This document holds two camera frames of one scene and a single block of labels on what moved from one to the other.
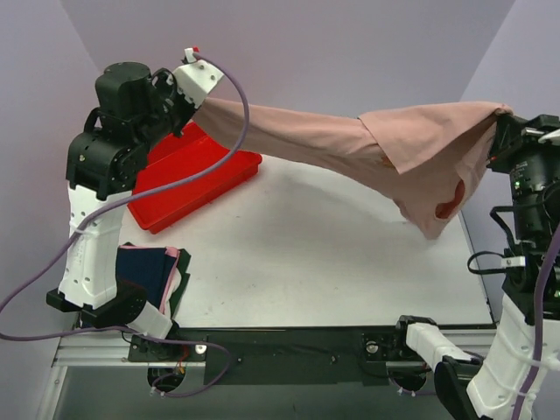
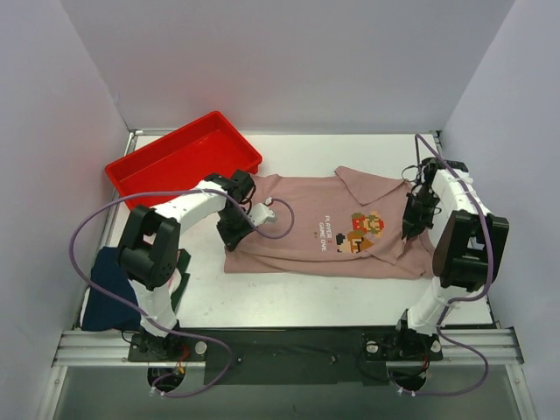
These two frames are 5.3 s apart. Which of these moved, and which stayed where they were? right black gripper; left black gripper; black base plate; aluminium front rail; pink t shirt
Moved: right black gripper; left black gripper; pink t shirt
Stayed: black base plate; aluminium front rail
